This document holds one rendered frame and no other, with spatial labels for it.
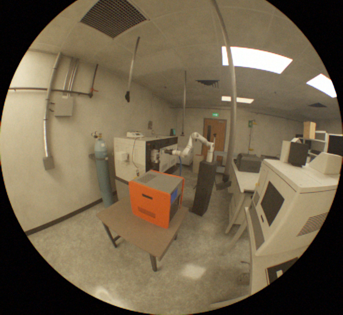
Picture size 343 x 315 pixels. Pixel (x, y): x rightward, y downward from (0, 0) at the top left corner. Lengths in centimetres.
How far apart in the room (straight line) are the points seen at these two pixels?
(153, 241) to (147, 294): 84
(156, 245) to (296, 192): 100
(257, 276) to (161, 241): 79
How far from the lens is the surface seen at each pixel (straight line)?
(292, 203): 66
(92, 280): 182
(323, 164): 114
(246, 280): 171
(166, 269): 171
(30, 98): 207
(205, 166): 186
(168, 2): 131
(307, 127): 368
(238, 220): 209
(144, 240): 109
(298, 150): 110
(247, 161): 233
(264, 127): 562
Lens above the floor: 163
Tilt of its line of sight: 8 degrees down
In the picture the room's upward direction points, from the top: 3 degrees clockwise
